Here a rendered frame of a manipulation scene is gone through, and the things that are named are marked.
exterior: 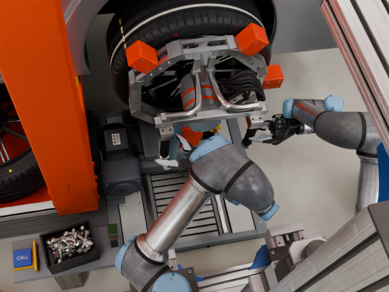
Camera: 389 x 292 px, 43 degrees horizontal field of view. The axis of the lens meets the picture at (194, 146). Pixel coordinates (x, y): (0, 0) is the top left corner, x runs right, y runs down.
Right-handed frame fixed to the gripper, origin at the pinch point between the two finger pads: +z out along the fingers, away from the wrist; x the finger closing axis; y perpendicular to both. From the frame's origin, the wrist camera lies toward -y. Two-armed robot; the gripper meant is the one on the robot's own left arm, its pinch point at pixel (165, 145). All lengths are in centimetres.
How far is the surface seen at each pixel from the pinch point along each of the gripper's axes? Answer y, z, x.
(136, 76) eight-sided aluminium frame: -15.5, 21.2, 10.2
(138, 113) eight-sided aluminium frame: 7.8, 19.5, 9.0
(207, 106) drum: -8.3, -5.5, 19.5
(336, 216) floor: 83, -80, 57
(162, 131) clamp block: -12.2, 1.1, -1.3
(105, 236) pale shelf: 38, 6, -33
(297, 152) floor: 83, -43, 80
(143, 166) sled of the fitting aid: 68, 20, 14
